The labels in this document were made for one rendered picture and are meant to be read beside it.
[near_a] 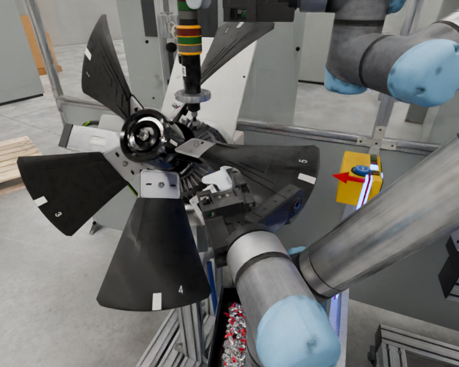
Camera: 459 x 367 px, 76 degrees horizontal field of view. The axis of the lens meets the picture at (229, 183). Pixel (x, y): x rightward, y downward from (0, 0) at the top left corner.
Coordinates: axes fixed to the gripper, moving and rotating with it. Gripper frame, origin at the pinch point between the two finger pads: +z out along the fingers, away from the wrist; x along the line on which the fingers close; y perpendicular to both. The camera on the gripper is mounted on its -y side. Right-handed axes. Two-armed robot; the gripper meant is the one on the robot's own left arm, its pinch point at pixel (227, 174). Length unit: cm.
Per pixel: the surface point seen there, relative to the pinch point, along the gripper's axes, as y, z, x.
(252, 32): -12.6, 17.7, -21.5
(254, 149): -8.2, 7.7, 0.1
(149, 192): 15.8, 8.8, 5.3
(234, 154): -3.1, 5.8, -0.9
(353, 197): -35.2, 7.4, 20.9
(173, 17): -2, 69, -24
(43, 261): 107, 119, 107
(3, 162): 166, 254, 85
